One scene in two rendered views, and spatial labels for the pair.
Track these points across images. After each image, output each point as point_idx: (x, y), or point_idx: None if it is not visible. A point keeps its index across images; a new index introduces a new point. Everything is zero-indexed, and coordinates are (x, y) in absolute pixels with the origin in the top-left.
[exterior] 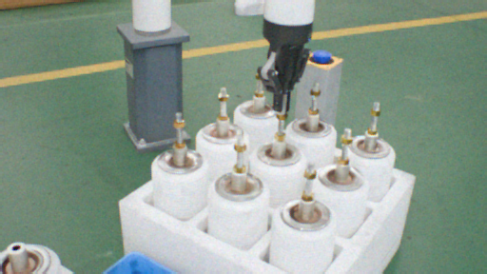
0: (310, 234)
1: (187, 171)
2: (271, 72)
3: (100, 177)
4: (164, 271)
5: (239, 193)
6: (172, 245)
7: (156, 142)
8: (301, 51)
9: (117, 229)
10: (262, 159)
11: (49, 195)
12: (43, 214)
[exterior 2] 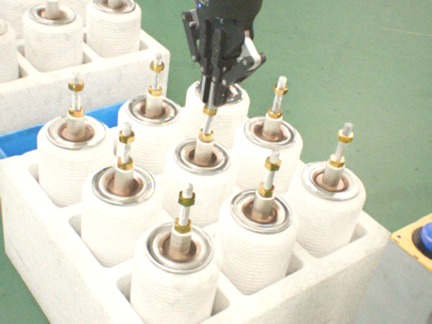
0: (45, 125)
1: (195, 89)
2: (182, 13)
3: (387, 189)
4: None
5: (140, 106)
6: None
7: None
8: (216, 31)
9: None
10: (195, 138)
11: (353, 150)
12: (320, 142)
